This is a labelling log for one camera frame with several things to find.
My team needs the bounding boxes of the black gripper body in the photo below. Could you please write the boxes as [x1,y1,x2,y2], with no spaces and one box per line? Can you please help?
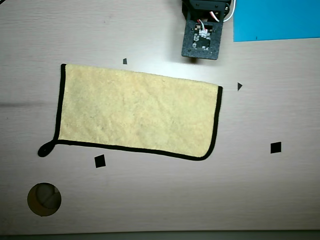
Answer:
[181,0,231,23]

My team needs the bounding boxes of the yellow towel with black trim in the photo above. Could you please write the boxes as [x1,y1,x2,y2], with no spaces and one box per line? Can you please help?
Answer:
[37,63,224,162]

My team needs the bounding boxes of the blue paper sheet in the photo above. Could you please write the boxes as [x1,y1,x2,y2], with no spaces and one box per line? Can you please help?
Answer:
[233,0,320,43]

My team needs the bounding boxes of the black square tape piece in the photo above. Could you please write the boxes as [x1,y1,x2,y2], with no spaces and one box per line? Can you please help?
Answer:
[270,141,282,154]
[94,154,107,169]

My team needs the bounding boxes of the camera cable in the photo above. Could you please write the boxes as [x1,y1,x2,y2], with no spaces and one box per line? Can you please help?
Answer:
[196,19,210,35]

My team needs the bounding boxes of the round table cable hole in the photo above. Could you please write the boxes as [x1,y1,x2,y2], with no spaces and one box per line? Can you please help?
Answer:
[26,182,62,217]

